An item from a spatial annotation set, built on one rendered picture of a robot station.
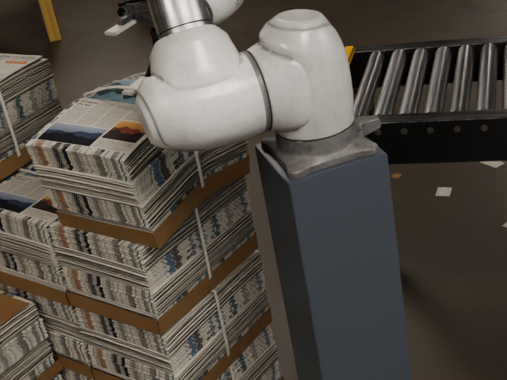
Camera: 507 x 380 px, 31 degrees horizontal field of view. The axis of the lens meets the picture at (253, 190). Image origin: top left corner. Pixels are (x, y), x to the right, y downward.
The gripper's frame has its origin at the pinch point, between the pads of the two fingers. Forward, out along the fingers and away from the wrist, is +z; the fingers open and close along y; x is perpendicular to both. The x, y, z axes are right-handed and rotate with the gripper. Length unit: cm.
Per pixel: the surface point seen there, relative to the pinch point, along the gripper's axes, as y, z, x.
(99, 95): 9.3, -0.3, 10.7
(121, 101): 9.2, 1.1, 2.6
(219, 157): 25.1, -6.5, -14.2
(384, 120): 40, -54, -28
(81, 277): 46, 20, 12
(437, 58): 42, -95, -24
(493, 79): 42, -85, -44
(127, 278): 42.2, 19.5, -3.5
